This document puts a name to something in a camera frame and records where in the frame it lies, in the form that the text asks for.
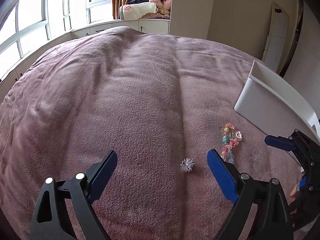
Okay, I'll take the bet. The white storage box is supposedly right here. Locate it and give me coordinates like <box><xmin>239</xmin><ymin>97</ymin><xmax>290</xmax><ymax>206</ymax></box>
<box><xmin>234</xmin><ymin>61</ymin><xmax>319</xmax><ymax>143</ymax></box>

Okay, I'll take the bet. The pile of folded bedding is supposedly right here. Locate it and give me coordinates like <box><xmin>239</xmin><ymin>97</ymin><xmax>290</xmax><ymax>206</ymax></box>
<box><xmin>119</xmin><ymin>0</ymin><xmax>172</xmax><ymax>21</ymax></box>

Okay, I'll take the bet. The colourful bead bracelet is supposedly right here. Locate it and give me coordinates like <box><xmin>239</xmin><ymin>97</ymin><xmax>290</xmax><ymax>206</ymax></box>
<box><xmin>220</xmin><ymin>122</ymin><xmax>243</xmax><ymax>165</ymax></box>

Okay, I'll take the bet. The silver crystal brooch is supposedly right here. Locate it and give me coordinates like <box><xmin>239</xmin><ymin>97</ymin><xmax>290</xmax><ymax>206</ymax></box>
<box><xmin>180</xmin><ymin>158</ymin><xmax>195</xmax><ymax>173</ymax></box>

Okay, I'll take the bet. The pink bed blanket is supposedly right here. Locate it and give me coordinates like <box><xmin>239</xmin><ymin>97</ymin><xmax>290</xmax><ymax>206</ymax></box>
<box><xmin>1</xmin><ymin>27</ymin><xmax>301</xmax><ymax>239</ymax></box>

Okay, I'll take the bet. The window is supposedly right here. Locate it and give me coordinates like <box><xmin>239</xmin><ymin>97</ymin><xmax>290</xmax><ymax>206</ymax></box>
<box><xmin>1</xmin><ymin>0</ymin><xmax>113</xmax><ymax>78</ymax></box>

